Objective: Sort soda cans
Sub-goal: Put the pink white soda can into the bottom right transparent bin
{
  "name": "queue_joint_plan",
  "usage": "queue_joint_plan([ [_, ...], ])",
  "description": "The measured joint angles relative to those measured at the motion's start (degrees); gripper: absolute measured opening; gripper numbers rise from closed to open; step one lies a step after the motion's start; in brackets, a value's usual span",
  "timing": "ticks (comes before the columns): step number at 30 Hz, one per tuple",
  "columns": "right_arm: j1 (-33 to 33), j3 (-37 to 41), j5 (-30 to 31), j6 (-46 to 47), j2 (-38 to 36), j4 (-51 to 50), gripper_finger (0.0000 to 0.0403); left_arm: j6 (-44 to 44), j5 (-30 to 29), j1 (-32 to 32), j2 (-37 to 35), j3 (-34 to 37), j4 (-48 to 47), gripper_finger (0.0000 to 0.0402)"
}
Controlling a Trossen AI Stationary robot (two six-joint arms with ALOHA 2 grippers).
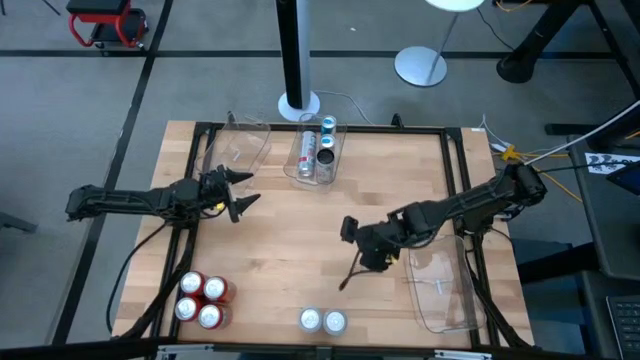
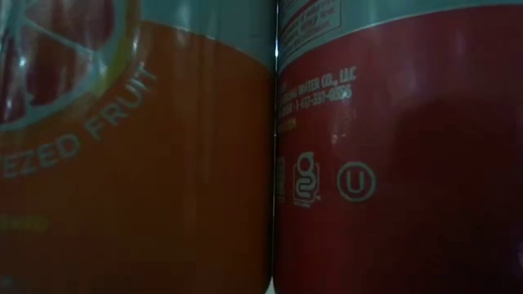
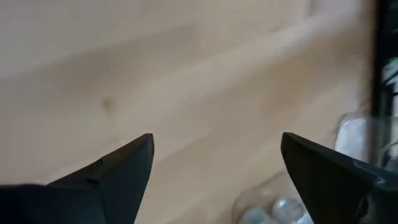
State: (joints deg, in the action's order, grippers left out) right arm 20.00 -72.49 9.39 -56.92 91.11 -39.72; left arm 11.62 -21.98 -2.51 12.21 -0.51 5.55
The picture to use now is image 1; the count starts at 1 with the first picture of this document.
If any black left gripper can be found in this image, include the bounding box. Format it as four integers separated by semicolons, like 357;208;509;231
199;168;262;224

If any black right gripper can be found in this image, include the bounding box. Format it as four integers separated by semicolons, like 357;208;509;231
355;209;419;274

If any clear plastic bin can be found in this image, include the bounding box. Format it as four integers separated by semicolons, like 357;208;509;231
403;234;486;334
283;112;349;194
197;113;274;194

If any white slim can black top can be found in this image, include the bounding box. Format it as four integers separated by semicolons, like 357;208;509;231
315;148;336;184

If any red soda can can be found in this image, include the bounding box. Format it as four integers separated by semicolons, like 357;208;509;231
203;275;236;305
179;271;206;297
197;303;231;330
173;296;201;323

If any silver black column round base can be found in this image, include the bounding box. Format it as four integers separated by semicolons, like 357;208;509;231
274;0;321;123

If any red black rolling stool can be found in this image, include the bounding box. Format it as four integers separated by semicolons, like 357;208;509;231
65;0;150;51

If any black desk leg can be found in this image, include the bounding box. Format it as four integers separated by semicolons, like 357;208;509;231
496;0;594;85

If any grey furniture leg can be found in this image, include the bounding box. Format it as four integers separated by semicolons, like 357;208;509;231
0;212;39;235

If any dark grey desk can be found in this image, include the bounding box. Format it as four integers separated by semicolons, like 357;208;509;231
567;134;640;281

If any white printed paper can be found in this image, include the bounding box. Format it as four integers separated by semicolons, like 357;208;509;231
584;152;640;176

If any black keyboard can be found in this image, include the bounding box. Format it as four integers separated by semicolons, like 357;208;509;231
605;294;640;360

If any black sleeved cable bundle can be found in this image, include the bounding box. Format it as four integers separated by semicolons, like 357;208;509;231
119;227;199;341
464;249;531;349

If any thin grey floor cable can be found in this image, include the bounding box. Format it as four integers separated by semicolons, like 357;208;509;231
313;89;375;126

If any thin black cable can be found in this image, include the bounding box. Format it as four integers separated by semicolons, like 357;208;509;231
105;222;169;335

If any yellow floor cable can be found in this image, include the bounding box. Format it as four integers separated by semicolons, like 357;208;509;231
502;144;584;204

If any thick white cable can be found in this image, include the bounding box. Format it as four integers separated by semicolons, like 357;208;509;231
523;98;640;166

